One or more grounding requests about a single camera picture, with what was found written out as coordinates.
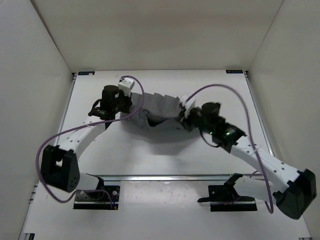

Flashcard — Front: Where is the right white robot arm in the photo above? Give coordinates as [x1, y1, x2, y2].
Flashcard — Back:
[178, 102, 317, 220]

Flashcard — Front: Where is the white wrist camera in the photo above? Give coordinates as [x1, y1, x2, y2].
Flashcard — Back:
[178, 93, 196, 118]
[117, 77, 135, 97]

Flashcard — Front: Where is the grey pleated skirt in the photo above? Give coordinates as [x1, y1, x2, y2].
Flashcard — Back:
[120, 93, 189, 132]

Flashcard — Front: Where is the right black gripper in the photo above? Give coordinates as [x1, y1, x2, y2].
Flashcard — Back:
[175, 106, 214, 136]

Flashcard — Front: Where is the purple cable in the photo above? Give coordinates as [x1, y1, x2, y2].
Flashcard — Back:
[187, 83, 275, 215]
[35, 74, 146, 204]

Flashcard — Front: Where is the right blue corner label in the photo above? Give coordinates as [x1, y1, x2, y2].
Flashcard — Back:
[225, 69, 244, 74]

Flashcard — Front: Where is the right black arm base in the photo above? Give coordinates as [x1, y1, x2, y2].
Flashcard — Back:
[197, 173, 258, 212]

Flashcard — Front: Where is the blue corner label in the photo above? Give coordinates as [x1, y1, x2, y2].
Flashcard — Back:
[225, 69, 244, 74]
[77, 71, 95, 76]

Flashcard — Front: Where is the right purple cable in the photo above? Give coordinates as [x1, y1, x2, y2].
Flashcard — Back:
[187, 83, 275, 215]

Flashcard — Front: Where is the left blue corner label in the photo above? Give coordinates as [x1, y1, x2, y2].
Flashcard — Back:
[77, 71, 95, 76]

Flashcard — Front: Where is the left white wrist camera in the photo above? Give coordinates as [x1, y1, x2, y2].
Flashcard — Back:
[117, 77, 135, 97]

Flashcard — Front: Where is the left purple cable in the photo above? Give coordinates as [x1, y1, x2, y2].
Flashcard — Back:
[35, 74, 146, 204]

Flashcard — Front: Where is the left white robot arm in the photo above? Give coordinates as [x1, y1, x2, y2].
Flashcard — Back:
[40, 83, 134, 199]

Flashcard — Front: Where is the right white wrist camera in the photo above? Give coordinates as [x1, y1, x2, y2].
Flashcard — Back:
[178, 93, 196, 118]

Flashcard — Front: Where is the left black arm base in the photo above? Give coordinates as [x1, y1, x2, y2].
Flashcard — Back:
[73, 183, 121, 211]

